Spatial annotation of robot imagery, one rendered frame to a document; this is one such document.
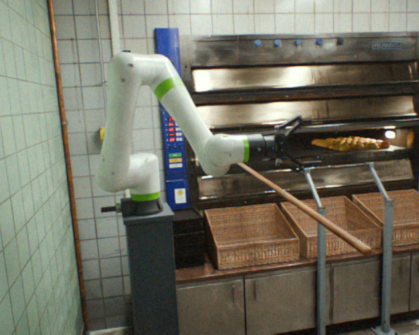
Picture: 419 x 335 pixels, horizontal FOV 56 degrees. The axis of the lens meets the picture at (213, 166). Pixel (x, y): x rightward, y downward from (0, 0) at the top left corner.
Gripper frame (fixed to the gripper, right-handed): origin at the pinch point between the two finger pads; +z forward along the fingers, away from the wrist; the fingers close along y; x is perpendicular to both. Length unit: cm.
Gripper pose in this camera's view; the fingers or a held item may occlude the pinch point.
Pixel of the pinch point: (318, 143)
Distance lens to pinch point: 142.6
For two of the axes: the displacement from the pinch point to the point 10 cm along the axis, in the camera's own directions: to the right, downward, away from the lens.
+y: 0.5, 9.8, 1.7
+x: 1.7, 1.6, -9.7
